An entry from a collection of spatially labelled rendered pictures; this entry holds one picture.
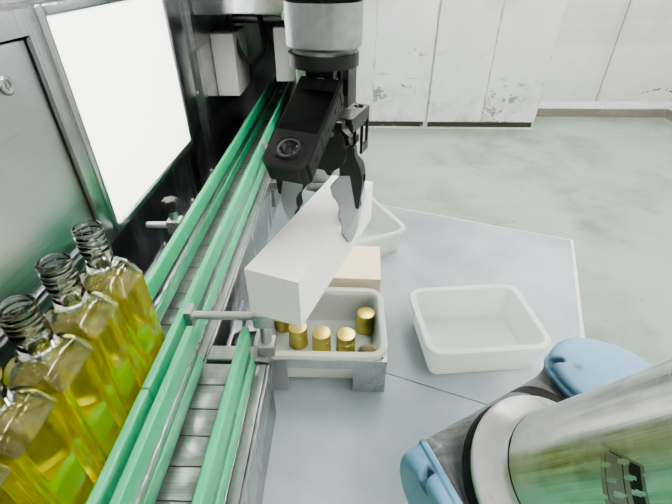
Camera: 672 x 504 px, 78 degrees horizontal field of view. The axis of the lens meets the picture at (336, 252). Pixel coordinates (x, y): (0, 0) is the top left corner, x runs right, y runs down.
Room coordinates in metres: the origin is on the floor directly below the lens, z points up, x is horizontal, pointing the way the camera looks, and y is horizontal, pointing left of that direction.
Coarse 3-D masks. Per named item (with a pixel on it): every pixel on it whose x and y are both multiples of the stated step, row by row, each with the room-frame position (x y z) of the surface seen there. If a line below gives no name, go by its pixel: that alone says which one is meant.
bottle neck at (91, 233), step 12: (72, 228) 0.36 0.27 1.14; (84, 228) 0.37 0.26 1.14; (96, 228) 0.36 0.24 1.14; (84, 240) 0.35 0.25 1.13; (96, 240) 0.35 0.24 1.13; (108, 240) 0.37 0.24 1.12; (84, 252) 0.35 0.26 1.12; (96, 252) 0.35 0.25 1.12; (108, 252) 0.36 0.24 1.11; (96, 264) 0.35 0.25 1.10; (108, 264) 0.36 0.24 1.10
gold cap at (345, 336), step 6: (342, 330) 0.54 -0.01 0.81; (348, 330) 0.54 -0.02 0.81; (342, 336) 0.52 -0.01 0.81; (348, 336) 0.52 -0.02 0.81; (354, 336) 0.52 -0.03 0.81; (342, 342) 0.51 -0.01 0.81; (348, 342) 0.51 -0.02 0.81; (354, 342) 0.52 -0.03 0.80; (336, 348) 0.53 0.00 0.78; (342, 348) 0.51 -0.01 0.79; (348, 348) 0.51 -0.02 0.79; (354, 348) 0.52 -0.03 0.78
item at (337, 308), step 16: (336, 288) 0.62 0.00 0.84; (352, 288) 0.62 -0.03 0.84; (368, 288) 0.62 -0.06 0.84; (320, 304) 0.61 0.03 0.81; (336, 304) 0.61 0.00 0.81; (352, 304) 0.61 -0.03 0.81; (368, 304) 0.61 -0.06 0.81; (320, 320) 0.61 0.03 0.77; (336, 320) 0.61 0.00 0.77; (352, 320) 0.61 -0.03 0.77; (384, 320) 0.53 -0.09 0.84; (256, 336) 0.50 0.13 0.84; (288, 336) 0.56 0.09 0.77; (336, 336) 0.56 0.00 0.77; (368, 336) 0.56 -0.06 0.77; (384, 336) 0.50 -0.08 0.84; (288, 352) 0.46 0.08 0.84; (304, 352) 0.46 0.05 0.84; (320, 352) 0.46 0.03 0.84; (336, 352) 0.46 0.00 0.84; (352, 352) 0.46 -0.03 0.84; (368, 352) 0.46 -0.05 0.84; (384, 352) 0.46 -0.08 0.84
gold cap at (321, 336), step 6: (318, 330) 0.54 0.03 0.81; (324, 330) 0.54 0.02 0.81; (312, 336) 0.52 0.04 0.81; (318, 336) 0.52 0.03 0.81; (324, 336) 0.52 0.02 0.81; (330, 336) 0.53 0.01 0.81; (312, 342) 0.53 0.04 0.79; (318, 342) 0.51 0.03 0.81; (324, 342) 0.52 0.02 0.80; (330, 342) 0.53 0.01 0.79; (312, 348) 0.53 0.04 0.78; (318, 348) 0.52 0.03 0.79; (324, 348) 0.52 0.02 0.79; (330, 348) 0.53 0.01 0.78
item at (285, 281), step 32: (320, 192) 0.50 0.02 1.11; (288, 224) 0.42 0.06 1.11; (320, 224) 0.42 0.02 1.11; (256, 256) 0.36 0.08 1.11; (288, 256) 0.36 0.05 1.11; (320, 256) 0.36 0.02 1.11; (256, 288) 0.33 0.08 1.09; (288, 288) 0.32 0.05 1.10; (320, 288) 0.36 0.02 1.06; (288, 320) 0.32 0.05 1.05
